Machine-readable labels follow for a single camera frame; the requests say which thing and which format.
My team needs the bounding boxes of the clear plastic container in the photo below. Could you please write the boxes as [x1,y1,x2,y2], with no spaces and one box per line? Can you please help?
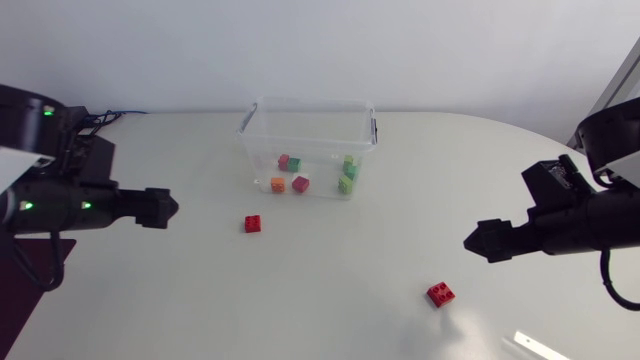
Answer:
[236,96,379,202]

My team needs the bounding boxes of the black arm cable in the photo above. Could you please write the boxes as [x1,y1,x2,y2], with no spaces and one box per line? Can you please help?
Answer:
[9,231,67,293]
[599,248,640,313]

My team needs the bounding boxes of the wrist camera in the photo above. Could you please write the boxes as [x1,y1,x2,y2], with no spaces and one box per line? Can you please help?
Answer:
[67,133,117,189]
[521,154,597,214]

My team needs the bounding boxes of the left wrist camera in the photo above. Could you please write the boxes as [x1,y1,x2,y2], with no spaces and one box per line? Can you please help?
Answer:
[67,133,117,189]

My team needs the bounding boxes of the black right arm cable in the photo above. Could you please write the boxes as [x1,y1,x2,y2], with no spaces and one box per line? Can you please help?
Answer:
[599,248,640,313]

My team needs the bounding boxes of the dark mat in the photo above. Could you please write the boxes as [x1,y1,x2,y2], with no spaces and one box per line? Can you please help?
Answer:
[0,237,78,347]

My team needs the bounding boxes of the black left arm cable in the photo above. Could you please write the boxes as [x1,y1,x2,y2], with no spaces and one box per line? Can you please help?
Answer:
[9,231,67,293]

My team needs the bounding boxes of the blue and black cables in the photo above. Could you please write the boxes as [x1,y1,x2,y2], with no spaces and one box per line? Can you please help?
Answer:
[82,109,150,135]

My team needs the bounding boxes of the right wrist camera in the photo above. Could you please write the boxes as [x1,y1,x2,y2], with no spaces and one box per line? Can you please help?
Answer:
[521,154,597,214]

